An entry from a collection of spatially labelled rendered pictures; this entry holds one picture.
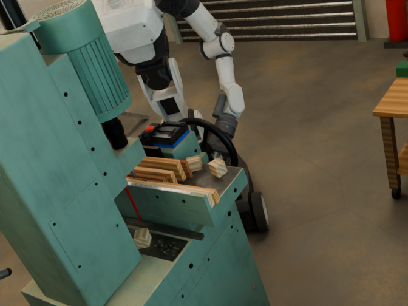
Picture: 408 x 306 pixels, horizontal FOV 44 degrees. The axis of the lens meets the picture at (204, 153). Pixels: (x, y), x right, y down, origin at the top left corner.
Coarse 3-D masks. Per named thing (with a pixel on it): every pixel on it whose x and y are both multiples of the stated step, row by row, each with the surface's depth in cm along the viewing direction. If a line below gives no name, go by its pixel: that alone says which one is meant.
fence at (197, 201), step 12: (120, 192) 161; (132, 192) 158; (144, 192) 154; (156, 192) 151; (168, 192) 147; (192, 192) 143; (168, 204) 151; (180, 204) 148; (192, 204) 144; (204, 204) 142
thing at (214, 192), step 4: (152, 180) 157; (168, 184) 153; (172, 184) 152; (176, 184) 152; (180, 184) 151; (196, 188) 147; (200, 188) 146; (204, 188) 146; (208, 188) 145; (212, 192) 143; (216, 192) 144; (212, 196) 143; (216, 196) 144; (216, 200) 144
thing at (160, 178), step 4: (136, 172) 163; (140, 172) 162; (128, 176) 164; (140, 176) 160; (144, 176) 160; (148, 176) 159; (152, 176) 158; (156, 176) 157; (160, 176) 157; (164, 176) 156; (156, 180) 157; (160, 180) 156; (164, 180) 155
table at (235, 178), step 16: (208, 176) 157; (224, 176) 155; (240, 176) 155; (224, 192) 148; (128, 208) 165; (144, 208) 159; (160, 208) 155; (176, 208) 150; (224, 208) 149; (208, 224) 146
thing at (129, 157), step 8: (128, 144) 153; (136, 144) 154; (120, 152) 151; (128, 152) 152; (136, 152) 155; (144, 152) 158; (120, 160) 149; (128, 160) 152; (136, 160) 155; (128, 168) 152
